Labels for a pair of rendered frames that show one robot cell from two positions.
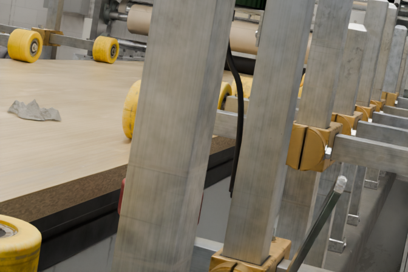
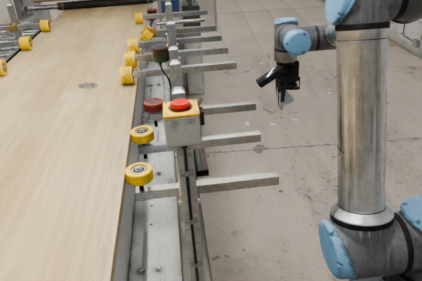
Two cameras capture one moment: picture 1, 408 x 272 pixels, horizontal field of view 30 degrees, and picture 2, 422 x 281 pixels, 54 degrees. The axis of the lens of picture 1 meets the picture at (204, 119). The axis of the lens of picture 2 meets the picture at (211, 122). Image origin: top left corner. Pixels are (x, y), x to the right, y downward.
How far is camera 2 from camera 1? 99 cm
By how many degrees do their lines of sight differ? 28
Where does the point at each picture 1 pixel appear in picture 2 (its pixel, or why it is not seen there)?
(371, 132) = (183, 54)
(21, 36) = (24, 40)
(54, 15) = (13, 16)
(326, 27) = (171, 42)
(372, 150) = (191, 68)
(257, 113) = not seen: hidden behind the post
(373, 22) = (169, 12)
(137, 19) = not seen: outside the picture
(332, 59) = not seen: hidden behind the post
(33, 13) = not seen: outside the picture
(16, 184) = (127, 116)
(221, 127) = (149, 74)
